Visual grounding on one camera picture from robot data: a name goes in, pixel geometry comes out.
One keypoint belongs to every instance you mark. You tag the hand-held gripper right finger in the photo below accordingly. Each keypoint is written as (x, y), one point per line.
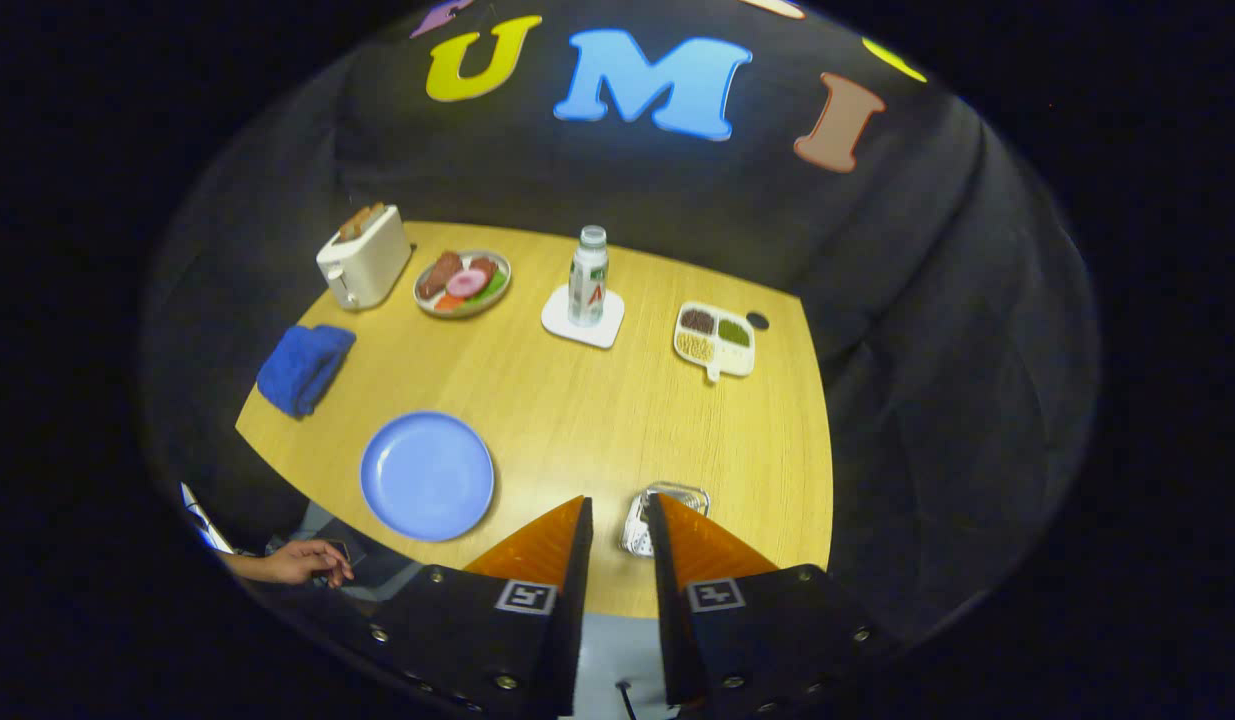
(667, 600)

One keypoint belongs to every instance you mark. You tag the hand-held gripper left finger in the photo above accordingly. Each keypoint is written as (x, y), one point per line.
(575, 600)

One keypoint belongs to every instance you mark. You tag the blue round plate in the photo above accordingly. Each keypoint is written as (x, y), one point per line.
(427, 478)

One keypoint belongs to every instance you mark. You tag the white divided bean dish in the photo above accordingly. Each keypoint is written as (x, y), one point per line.
(715, 340)

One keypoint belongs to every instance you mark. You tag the white square coaster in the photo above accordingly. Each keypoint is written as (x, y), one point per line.
(562, 325)

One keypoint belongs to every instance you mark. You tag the black table grommet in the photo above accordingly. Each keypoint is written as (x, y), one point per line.
(757, 321)

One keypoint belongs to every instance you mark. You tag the white drink bottle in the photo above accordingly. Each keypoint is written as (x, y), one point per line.
(588, 285)

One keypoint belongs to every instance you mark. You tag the green lettuce leaf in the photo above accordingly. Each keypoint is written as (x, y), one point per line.
(494, 288)

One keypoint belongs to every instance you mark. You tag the oval plate of food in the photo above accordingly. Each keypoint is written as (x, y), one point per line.
(427, 303)

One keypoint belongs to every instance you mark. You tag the pink ham slice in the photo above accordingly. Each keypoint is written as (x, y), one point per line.
(466, 283)

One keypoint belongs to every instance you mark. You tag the brown sausage piece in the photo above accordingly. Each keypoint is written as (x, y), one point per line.
(439, 274)

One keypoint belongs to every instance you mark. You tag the blue folded cloth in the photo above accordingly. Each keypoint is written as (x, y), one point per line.
(302, 370)

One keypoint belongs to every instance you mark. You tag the laptop computer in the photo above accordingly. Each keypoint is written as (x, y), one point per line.
(202, 520)

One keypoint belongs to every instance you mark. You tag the white toaster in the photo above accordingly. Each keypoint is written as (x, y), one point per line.
(372, 265)

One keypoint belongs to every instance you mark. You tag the brown toast slices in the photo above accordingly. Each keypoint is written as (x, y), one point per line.
(360, 220)

